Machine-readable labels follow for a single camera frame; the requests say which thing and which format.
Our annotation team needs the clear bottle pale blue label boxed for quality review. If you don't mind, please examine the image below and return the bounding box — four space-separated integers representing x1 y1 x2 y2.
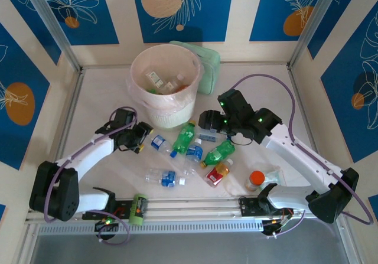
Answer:
195 129 221 143

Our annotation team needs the clear bottle blue label white cap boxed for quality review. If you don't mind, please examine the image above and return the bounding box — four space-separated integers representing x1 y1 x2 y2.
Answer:
144 168 187 188

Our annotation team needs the Pocari Sweat bottle white cap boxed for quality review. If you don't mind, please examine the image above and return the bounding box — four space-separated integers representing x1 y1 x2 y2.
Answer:
180 138 205 178

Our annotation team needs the frosted bottle white barcode label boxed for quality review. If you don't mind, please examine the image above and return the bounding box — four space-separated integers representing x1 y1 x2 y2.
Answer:
164 73 186 93

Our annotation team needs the red label tea bottle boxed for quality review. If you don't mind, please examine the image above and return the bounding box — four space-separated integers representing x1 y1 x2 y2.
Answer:
204 158 234 189

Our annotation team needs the white plastic waste bin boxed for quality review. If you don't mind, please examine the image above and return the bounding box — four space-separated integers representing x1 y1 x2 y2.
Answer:
131 44 201 130

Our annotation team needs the translucent plastic bin liner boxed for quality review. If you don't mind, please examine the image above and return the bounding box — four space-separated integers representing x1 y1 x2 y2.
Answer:
126 44 206 114

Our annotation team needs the green cylinder can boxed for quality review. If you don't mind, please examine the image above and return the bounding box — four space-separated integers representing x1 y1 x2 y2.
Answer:
128 193 148 226

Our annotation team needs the bottle with orange lid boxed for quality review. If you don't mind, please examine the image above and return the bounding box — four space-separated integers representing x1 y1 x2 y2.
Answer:
244 170 266 191

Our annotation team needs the small black controller board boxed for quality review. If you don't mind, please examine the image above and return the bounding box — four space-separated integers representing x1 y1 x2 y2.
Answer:
262 215 293 232
94 216 119 232

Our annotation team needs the thin black right gripper cable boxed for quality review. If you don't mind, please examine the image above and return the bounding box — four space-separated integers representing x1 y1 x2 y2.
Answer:
229 132 255 147

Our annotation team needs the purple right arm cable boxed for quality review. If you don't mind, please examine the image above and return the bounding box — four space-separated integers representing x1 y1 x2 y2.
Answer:
232 73 373 226

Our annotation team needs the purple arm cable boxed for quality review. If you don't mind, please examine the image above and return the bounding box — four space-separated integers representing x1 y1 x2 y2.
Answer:
43 106 139 223
232 73 373 226

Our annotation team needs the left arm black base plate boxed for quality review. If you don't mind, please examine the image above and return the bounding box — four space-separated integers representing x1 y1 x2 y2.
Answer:
82 198 132 221

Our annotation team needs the aluminium mounting rail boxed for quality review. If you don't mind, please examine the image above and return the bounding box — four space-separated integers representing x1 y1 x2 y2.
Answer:
26 193 346 221

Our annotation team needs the slotted grey cable duct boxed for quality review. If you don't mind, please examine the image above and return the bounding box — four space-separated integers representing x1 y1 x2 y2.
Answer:
38 220 264 236

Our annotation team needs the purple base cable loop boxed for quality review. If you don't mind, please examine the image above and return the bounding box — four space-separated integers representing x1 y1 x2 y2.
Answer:
262 209 308 240
98 216 131 246

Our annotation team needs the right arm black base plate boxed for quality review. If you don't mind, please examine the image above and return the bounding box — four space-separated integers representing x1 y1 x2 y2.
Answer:
238 195 293 217

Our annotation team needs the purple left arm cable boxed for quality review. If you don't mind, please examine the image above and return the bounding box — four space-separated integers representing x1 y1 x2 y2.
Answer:
43 106 139 223

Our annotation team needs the aluminium frame post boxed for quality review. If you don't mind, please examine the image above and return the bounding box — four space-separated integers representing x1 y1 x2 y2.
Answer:
288 0 340 70
22 0 82 73

